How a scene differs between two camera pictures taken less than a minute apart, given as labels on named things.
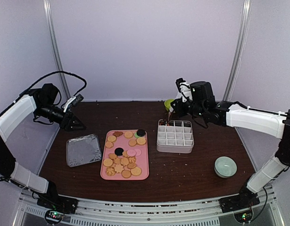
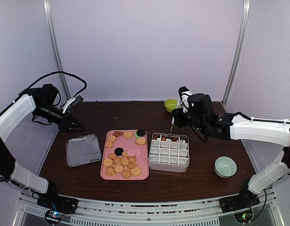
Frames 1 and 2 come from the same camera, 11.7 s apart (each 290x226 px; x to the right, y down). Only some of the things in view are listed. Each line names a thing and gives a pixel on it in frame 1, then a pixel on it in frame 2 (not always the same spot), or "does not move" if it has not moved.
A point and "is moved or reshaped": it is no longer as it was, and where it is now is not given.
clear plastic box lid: [83, 150] does not move
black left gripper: [67, 122] does not move
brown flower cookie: [117, 133] does not move
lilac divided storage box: [176, 136] is moved or reshaped
